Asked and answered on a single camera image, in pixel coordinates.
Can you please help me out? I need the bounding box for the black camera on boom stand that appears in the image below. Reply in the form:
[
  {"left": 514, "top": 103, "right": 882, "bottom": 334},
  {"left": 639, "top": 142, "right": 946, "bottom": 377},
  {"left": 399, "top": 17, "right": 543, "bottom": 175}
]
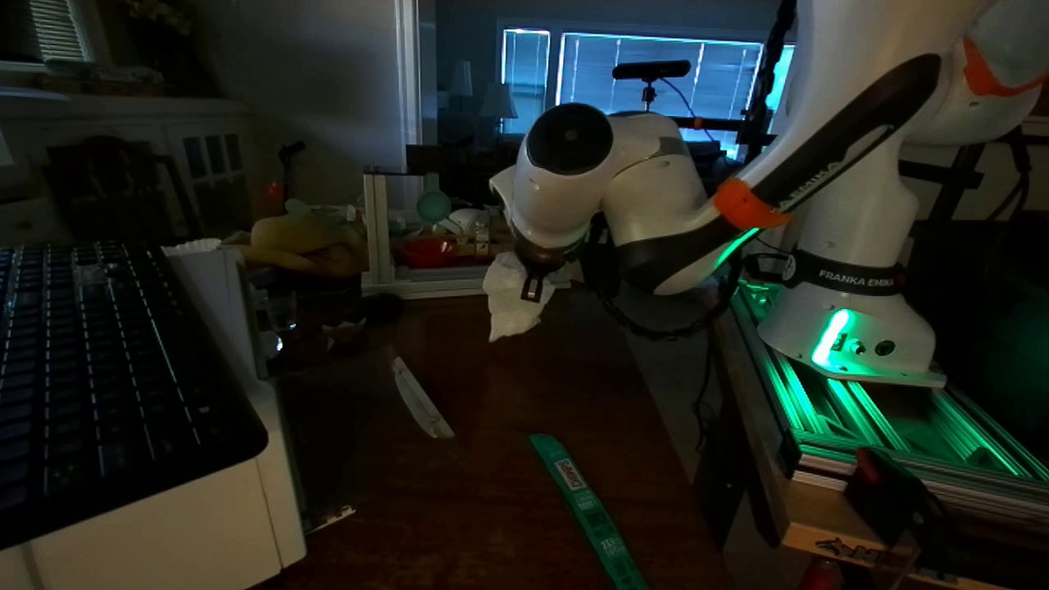
[{"left": 610, "top": 54, "right": 696, "bottom": 113}]

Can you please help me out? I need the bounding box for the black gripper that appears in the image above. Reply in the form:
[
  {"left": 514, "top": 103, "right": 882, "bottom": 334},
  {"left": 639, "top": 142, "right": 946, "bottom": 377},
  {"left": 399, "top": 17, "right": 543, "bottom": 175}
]
[{"left": 509, "top": 229, "right": 603, "bottom": 307}]

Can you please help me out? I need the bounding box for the white toaster oven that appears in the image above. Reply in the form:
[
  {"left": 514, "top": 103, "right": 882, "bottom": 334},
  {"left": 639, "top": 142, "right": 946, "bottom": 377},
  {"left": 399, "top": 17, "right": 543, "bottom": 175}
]
[{"left": 0, "top": 231, "right": 310, "bottom": 590}]

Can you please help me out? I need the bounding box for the yellow fruit in bowl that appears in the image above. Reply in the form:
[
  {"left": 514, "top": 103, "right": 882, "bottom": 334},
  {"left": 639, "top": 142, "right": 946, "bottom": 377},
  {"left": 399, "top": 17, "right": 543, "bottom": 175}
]
[{"left": 242, "top": 210, "right": 370, "bottom": 279}]

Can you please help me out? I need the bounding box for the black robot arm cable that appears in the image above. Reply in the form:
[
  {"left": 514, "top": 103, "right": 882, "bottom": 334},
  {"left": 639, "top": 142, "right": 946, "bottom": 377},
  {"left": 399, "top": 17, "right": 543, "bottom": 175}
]
[{"left": 751, "top": 0, "right": 802, "bottom": 143}]

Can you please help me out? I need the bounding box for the white flat plastic piece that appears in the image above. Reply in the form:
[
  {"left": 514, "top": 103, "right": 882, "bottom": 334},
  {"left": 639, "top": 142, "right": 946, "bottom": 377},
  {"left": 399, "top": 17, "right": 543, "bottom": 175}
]
[{"left": 386, "top": 350, "right": 458, "bottom": 441}]

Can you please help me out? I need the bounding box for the green flat stick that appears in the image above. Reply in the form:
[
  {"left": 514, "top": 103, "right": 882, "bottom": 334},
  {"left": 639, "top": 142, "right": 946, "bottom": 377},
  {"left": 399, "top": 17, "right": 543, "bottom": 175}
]
[{"left": 526, "top": 428, "right": 655, "bottom": 590}]

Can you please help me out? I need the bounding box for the white glass-door cabinet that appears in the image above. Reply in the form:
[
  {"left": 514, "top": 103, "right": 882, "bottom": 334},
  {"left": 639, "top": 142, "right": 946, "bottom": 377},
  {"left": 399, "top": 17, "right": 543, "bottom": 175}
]
[{"left": 0, "top": 90, "right": 263, "bottom": 250}]

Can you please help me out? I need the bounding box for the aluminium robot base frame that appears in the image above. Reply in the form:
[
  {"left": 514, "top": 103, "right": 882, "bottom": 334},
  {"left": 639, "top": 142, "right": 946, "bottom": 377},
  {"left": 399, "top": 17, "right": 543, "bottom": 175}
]
[{"left": 711, "top": 279, "right": 1049, "bottom": 590}]

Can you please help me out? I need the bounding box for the white cloth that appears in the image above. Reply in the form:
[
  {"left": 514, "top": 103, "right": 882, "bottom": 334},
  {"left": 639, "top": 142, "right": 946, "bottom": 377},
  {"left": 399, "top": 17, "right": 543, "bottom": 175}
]
[{"left": 478, "top": 246, "right": 582, "bottom": 343}]

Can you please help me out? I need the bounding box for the white dish rack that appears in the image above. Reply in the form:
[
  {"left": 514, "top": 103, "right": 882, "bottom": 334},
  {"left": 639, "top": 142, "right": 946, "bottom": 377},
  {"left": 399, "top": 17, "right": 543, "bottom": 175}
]
[{"left": 357, "top": 167, "right": 519, "bottom": 301}]

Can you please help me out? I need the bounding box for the computer monitor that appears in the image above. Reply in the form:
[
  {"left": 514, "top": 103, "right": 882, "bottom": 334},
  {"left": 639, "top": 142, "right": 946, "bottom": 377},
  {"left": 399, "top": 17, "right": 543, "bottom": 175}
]
[{"left": 498, "top": 26, "right": 796, "bottom": 142}]

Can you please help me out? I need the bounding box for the red bowl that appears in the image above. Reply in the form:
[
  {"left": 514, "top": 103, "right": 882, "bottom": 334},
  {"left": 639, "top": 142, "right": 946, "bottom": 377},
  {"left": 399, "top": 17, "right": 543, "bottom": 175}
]
[{"left": 395, "top": 237, "right": 466, "bottom": 273}]

